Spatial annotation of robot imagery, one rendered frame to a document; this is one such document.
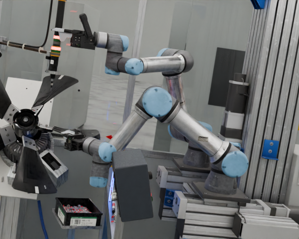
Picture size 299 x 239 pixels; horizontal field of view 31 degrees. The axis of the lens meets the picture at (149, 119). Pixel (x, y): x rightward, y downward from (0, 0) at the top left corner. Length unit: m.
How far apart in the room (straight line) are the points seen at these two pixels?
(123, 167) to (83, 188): 1.62
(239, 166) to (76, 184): 1.38
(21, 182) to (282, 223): 1.16
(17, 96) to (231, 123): 1.15
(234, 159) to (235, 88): 0.50
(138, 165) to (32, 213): 1.75
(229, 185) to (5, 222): 1.14
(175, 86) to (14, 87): 0.87
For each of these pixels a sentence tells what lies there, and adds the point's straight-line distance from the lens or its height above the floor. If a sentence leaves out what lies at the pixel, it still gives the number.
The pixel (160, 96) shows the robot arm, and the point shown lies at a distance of 2.18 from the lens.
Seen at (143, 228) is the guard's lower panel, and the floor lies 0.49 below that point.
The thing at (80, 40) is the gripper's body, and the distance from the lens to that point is 2.53.
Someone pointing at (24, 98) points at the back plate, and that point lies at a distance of 2.94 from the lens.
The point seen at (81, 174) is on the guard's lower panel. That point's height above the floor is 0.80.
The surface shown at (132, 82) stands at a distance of 3.28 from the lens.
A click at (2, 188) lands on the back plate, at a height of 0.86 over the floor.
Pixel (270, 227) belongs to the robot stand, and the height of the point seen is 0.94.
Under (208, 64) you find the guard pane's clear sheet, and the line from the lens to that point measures 3.34.
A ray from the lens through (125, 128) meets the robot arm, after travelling 2.36.
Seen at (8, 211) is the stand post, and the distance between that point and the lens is 2.80.
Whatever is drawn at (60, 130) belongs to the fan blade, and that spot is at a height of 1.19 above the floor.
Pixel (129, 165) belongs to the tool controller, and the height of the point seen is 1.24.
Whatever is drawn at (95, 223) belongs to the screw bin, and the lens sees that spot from 2.43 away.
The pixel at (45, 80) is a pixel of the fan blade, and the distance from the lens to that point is 2.80.
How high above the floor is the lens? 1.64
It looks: 8 degrees down
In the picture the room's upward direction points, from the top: 8 degrees clockwise
